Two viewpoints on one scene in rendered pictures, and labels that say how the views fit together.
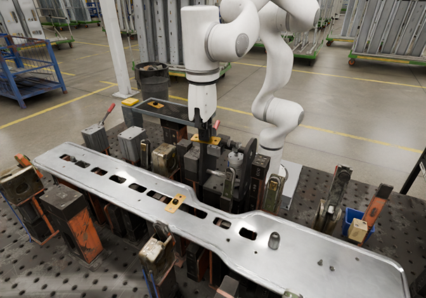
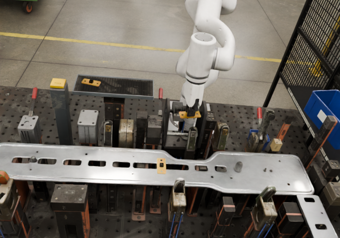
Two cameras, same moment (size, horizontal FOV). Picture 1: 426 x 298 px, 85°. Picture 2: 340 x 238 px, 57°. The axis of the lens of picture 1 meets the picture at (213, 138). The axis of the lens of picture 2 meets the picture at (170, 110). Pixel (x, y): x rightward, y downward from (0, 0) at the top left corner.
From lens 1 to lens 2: 0.78 m
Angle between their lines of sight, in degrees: 30
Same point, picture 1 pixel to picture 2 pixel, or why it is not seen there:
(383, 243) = not seen: hidden behind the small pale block
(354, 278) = (282, 171)
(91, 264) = not seen: outside the picture
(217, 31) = (221, 56)
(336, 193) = (264, 126)
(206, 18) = (213, 47)
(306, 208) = not seen: hidden behind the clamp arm
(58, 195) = (67, 194)
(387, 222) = (270, 131)
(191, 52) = (200, 67)
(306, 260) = (258, 171)
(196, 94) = (198, 90)
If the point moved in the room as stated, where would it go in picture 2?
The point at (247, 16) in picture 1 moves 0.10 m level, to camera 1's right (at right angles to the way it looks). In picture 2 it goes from (233, 43) to (255, 38)
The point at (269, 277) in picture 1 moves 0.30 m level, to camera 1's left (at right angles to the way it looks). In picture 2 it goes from (245, 187) to (185, 215)
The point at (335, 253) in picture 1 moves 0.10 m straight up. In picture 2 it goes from (268, 162) to (276, 147)
